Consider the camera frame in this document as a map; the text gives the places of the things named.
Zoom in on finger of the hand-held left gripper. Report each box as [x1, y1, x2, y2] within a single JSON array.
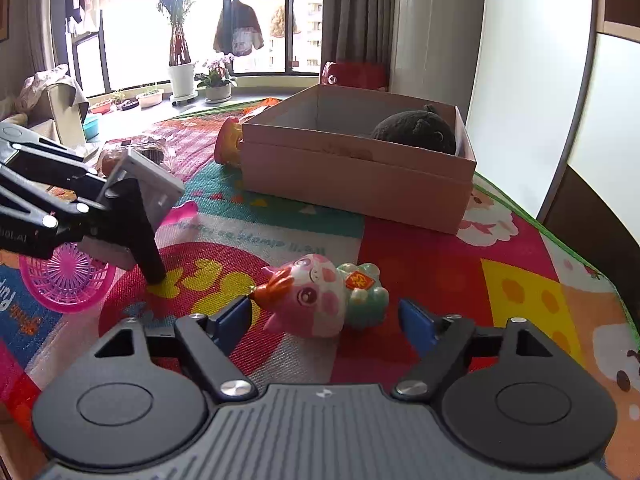
[[0, 122, 99, 175], [0, 162, 167, 285]]

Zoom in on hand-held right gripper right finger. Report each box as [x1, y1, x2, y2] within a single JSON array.
[[390, 298, 553, 403]]

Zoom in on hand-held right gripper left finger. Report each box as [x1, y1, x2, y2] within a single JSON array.
[[92, 296, 258, 403]]

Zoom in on grey box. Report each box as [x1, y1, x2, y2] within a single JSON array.
[[80, 147, 186, 267]]

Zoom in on pink cardboard box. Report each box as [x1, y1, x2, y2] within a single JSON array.
[[239, 84, 478, 235]]

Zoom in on pink plastic piece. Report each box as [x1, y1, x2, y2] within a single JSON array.
[[156, 200, 199, 232]]

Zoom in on chair draped with cloth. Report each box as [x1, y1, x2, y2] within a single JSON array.
[[15, 64, 91, 147]]

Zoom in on colourful play mat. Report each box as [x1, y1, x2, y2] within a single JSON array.
[[0, 102, 640, 463]]

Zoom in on pink toy piece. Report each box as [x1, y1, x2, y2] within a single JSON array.
[[19, 242, 118, 315]]

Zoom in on plastic bag with brown food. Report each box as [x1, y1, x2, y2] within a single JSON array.
[[97, 132, 172, 177]]

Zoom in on yellow and red toy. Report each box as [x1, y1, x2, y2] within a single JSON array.
[[215, 116, 246, 166]]

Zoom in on tall plant in white pot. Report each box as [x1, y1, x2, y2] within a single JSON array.
[[142, 0, 201, 106]]

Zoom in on potted orchid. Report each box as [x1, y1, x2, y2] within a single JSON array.
[[195, 51, 238, 104]]

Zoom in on orange yellow packet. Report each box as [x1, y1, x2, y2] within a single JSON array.
[[240, 97, 281, 123]]

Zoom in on black plush toy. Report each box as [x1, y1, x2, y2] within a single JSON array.
[[371, 105, 458, 155]]

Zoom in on hanging brown garment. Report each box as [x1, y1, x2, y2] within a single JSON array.
[[213, 0, 264, 56]]

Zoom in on hanging fuzzy tan item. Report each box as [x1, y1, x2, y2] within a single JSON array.
[[270, 5, 301, 39]]

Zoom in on red glossy appliance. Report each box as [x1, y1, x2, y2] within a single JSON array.
[[320, 61, 390, 92]]

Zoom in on white and brown cabinet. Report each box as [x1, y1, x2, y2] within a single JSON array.
[[537, 0, 640, 281]]

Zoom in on grey curtain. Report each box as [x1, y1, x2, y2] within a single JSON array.
[[322, 0, 401, 92]]

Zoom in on black window frame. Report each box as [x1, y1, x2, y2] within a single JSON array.
[[52, 0, 323, 102]]

